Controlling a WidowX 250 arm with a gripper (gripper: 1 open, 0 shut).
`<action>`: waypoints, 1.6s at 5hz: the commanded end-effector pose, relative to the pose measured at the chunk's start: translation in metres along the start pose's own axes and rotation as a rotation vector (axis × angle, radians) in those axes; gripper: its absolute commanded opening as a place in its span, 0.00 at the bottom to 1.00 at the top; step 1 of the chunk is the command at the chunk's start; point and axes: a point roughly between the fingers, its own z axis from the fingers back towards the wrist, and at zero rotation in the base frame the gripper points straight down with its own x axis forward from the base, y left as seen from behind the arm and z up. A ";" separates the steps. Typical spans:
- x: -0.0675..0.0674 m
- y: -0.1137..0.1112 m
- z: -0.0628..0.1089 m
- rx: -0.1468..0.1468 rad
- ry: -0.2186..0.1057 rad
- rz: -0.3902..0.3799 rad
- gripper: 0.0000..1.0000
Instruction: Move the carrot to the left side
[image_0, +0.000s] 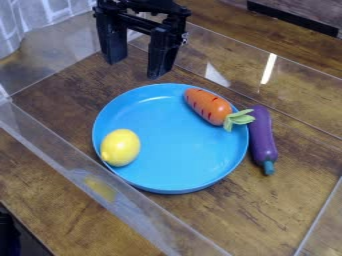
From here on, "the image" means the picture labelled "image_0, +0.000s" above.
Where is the purple toy eggplant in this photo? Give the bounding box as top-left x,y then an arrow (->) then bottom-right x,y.
248,105 -> 278,175

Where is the grey white curtain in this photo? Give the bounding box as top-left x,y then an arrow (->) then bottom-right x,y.
0,0 -> 96,59

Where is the orange toy carrot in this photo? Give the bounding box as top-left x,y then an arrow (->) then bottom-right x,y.
184,88 -> 256,132

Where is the blue round plate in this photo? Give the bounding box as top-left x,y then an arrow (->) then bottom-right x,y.
92,83 -> 248,194

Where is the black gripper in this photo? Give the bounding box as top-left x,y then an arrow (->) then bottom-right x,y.
93,0 -> 191,79

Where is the yellow toy lemon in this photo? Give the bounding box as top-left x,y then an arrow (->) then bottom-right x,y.
100,129 -> 140,167

